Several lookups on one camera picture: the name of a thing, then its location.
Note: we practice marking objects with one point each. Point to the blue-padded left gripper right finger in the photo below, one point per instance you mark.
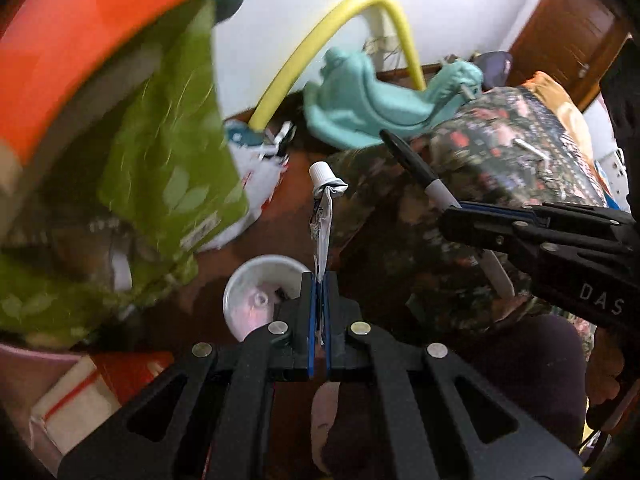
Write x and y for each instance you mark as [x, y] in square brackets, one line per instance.
[338, 315]

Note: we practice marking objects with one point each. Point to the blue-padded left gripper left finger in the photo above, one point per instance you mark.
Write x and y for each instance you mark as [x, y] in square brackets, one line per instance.
[300, 315]

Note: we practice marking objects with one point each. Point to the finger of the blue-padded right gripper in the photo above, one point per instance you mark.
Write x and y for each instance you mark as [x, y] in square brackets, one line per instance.
[481, 214]
[479, 237]

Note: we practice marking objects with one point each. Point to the black capped marker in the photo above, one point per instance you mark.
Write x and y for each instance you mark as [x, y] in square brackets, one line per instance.
[443, 199]

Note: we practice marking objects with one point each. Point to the toothpaste tube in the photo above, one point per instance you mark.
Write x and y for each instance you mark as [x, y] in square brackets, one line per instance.
[325, 187]

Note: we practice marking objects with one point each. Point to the white trash cup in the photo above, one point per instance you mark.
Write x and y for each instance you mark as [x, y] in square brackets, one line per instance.
[256, 288]

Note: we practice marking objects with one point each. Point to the person's right hand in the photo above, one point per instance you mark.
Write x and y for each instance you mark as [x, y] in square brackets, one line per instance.
[605, 364]

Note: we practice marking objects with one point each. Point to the floral dark bedspread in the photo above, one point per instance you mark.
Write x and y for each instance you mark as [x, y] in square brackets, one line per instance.
[505, 148]

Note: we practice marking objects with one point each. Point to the orange blanket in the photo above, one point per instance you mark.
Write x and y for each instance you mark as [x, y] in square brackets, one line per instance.
[553, 96]

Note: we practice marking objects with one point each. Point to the dark backpack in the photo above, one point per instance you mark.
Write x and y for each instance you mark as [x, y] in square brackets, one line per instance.
[495, 66]

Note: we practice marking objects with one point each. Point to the teal plastic rocking horse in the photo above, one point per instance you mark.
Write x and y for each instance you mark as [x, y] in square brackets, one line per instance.
[351, 106]

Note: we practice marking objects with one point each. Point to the brown wooden door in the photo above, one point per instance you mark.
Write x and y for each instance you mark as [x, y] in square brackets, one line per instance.
[573, 41]

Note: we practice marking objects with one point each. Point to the teal box in bag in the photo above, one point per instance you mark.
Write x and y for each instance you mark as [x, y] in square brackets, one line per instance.
[240, 133]

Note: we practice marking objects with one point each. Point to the green leaf-pattern cloth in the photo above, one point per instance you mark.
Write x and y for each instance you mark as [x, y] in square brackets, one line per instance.
[133, 176]

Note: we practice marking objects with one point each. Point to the orange curved panel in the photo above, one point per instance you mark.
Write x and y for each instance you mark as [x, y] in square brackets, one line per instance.
[49, 49]

